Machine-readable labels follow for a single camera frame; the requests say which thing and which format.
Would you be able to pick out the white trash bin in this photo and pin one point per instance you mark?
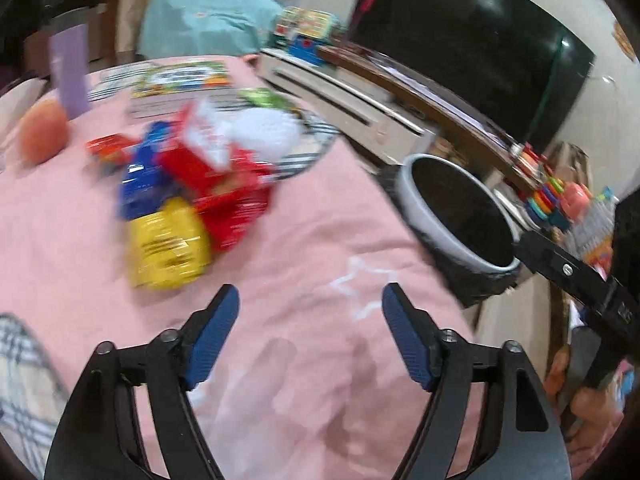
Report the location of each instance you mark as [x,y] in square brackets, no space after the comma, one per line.
[425,210]
[465,285]

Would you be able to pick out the brown wooden television shelf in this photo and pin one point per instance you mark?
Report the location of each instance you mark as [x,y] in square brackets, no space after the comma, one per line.
[425,100]

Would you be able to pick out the blue snack packet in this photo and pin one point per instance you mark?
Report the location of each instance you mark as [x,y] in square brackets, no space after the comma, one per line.
[142,185]

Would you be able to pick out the green cover book stack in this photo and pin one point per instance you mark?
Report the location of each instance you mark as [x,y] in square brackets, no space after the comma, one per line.
[185,77]

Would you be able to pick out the orange peach fruit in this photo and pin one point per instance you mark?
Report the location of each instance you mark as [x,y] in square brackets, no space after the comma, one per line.
[44,132]

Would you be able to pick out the beige bag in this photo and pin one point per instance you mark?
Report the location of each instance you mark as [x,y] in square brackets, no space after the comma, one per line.
[567,162]

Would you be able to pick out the pink plastic toy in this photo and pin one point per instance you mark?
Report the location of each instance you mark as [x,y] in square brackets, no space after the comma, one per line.
[576,201]

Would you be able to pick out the red and white carton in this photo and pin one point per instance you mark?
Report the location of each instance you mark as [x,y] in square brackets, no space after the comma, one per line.
[220,195]

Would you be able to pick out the white foam fruit net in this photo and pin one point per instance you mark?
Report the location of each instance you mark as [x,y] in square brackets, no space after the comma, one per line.
[265,132]

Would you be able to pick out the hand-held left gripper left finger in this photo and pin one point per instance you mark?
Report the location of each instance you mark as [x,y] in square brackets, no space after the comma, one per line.
[212,340]

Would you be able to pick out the white television cabinet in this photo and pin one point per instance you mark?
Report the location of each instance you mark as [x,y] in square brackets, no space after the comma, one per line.
[340,105]

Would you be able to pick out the pink sofa cushion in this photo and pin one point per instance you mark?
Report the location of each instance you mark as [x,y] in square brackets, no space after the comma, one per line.
[20,105]

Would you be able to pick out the green foil snack wrapper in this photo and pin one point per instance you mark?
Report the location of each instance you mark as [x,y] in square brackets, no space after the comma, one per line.
[265,97]

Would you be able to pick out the pink printed blanket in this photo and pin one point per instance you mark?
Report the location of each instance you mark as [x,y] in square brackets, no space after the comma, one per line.
[310,240]

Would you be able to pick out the black television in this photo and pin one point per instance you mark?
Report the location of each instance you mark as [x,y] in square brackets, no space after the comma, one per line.
[475,45]

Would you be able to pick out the person's right hand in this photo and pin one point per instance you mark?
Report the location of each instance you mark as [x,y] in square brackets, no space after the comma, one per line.
[595,415]

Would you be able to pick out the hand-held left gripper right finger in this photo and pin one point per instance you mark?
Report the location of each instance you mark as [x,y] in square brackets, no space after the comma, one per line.
[407,345]

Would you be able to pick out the green bead activity toy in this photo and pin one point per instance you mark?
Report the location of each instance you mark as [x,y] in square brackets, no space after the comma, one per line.
[282,27]

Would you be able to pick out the small red packet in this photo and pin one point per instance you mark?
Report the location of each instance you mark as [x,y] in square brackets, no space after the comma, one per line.
[107,147]

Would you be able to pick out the colourful toy cash register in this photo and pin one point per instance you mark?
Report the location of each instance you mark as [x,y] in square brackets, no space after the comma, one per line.
[315,40]

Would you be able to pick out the beige patterned curtain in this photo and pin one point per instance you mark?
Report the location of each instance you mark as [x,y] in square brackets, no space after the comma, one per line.
[155,0]

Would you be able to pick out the teal covered armchair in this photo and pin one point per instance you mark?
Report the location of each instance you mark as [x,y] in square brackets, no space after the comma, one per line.
[200,20]

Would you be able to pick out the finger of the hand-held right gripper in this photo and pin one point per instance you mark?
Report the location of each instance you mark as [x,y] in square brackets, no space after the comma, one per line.
[560,267]

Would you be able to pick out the purple drink bottle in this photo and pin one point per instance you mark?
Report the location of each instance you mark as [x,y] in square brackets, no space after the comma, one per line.
[70,75]

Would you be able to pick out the yellow snack packet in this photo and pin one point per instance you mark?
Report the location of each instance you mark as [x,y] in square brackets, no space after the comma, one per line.
[165,245]

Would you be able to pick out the figure wall sticker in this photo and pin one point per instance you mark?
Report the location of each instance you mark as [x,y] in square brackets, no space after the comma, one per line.
[625,42]

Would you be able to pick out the red toy telephone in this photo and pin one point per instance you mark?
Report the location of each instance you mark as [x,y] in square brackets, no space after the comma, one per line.
[527,160]

